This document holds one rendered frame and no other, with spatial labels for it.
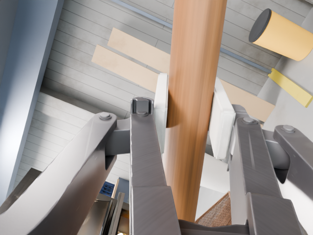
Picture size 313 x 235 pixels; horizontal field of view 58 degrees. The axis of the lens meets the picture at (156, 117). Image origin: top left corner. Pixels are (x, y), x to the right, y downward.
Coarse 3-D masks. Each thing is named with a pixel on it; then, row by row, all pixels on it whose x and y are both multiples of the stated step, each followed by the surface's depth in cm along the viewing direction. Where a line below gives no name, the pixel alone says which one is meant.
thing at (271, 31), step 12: (264, 12) 314; (264, 24) 299; (276, 24) 299; (288, 24) 303; (252, 36) 319; (264, 36) 304; (276, 36) 303; (288, 36) 303; (300, 36) 304; (312, 36) 308; (276, 48) 314; (288, 48) 310; (300, 48) 308; (312, 48) 308
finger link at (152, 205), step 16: (144, 112) 15; (144, 128) 13; (144, 144) 12; (144, 160) 11; (160, 160) 11; (144, 176) 10; (160, 176) 10; (144, 192) 8; (160, 192) 8; (144, 208) 8; (160, 208) 8; (144, 224) 7; (160, 224) 7; (176, 224) 7
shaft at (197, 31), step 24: (192, 0) 15; (216, 0) 15; (192, 24) 16; (216, 24) 16; (192, 48) 16; (216, 48) 16; (192, 72) 17; (216, 72) 17; (168, 96) 18; (192, 96) 17; (168, 120) 19; (192, 120) 18; (168, 144) 19; (192, 144) 18; (168, 168) 20; (192, 168) 19; (192, 192) 20; (192, 216) 22
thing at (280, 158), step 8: (232, 104) 18; (240, 112) 17; (232, 128) 15; (232, 136) 15; (264, 136) 14; (232, 144) 15; (272, 144) 14; (232, 152) 15; (272, 152) 14; (280, 152) 14; (272, 160) 14; (280, 160) 14; (288, 160) 14; (280, 168) 14; (288, 168) 14
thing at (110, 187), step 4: (104, 184) 425; (108, 184) 428; (112, 184) 432; (104, 188) 416; (108, 188) 419; (112, 188) 424; (100, 192) 405; (104, 192) 410; (108, 192) 413; (112, 192) 417
